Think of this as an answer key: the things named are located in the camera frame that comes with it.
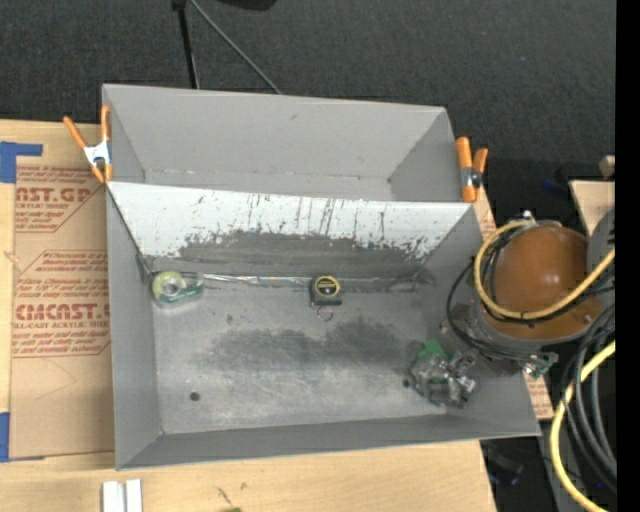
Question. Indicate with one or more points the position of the black and yellow tape measure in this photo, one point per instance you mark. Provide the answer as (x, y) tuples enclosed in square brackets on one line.
[(325, 288)]

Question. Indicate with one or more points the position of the grey metal bin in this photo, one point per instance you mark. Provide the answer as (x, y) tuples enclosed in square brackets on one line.
[(280, 360)]

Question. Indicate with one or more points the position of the green clear tape dispenser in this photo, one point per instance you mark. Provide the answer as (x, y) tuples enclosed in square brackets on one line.
[(173, 287)]

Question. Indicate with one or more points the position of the brown cardboard board red print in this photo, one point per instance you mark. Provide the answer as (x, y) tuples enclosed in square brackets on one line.
[(60, 380)]

